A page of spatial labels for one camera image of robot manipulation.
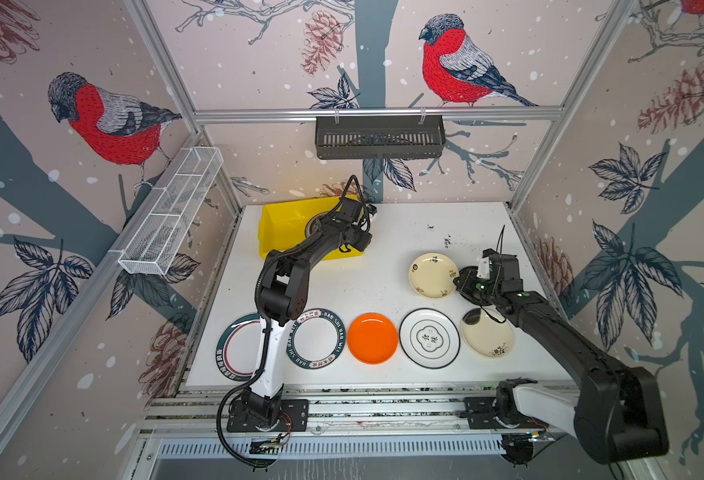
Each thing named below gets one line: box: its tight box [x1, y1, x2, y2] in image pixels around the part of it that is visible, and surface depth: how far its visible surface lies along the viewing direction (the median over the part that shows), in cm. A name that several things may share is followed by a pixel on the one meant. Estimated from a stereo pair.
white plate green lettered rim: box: [286, 308, 347, 369], surface depth 87 cm
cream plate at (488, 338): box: [460, 312, 515, 358], surface depth 87 cm
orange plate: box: [347, 313, 399, 364], surface depth 90 cm
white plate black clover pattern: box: [399, 308, 461, 370], surface depth 87 cm
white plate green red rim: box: [215, 313, 261, 382], surface depth 85 cm
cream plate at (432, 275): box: [408, 252, 460, 299], surface depth 91 cm
